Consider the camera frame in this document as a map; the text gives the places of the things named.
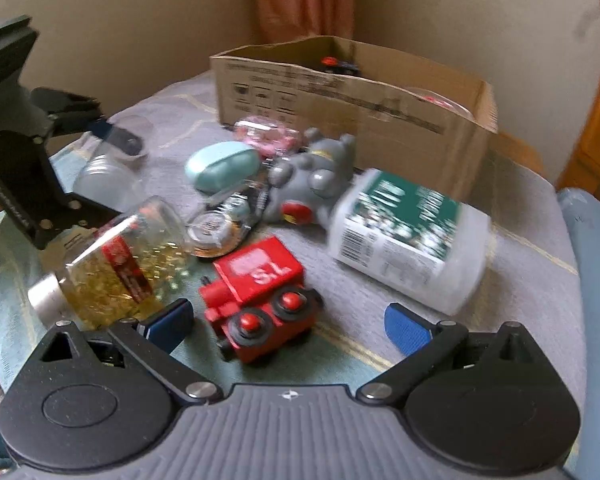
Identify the checked grey blue blanket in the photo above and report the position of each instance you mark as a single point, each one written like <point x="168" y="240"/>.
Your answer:
<point x="520" y="210"/>

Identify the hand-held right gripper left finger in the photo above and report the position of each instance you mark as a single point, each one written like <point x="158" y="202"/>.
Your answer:
<point x="172" y="324"/>

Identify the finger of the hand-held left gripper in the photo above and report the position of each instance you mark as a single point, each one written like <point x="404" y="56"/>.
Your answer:
<point x="112" y="132"/>
<point x="25" y="185"/>

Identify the red black toy car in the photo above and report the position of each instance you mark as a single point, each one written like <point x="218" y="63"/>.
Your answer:
<point x="331" y="63"/>

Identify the pink striped curtain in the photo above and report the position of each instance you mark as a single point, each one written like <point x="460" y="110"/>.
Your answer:
<point x="300" y="0"/>

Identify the teal oval case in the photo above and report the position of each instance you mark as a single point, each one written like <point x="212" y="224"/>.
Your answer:
<point x="220" y="165"/>

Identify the clear plastic cup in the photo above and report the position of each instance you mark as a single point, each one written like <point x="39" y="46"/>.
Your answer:
<point x="105" y="175"/>

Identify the clear correction tape dispenser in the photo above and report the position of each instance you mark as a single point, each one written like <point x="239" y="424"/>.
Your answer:
<point x="212" y="232"/>

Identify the cardboard box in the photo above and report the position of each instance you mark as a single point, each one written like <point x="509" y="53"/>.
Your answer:
<point x="360" y="105"/>

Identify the white bottle green label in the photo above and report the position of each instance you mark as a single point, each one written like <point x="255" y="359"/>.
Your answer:
<point x="405" y="240"/>

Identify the red toy train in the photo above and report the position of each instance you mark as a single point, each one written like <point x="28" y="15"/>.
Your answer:
<point x="260" y="272"/>

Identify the glass jar yellow beads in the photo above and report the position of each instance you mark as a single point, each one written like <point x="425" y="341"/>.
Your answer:
<point x="90" y="290"/>

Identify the blue pillow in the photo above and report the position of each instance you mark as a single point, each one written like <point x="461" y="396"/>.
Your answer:
<point x="590" y="240"/>

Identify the clear plastic container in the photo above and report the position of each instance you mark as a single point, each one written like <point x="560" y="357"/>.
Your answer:
<point x="440" y="102"/>

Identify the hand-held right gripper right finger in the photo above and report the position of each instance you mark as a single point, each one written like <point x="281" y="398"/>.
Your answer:
<point x="405" y="329"/>

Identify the pink clear case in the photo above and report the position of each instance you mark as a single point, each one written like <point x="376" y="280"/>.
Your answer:
<point x="265" y="135"/>

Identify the grey toy figure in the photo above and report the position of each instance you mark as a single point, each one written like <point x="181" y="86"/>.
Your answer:
<point x="305" y="180"/>

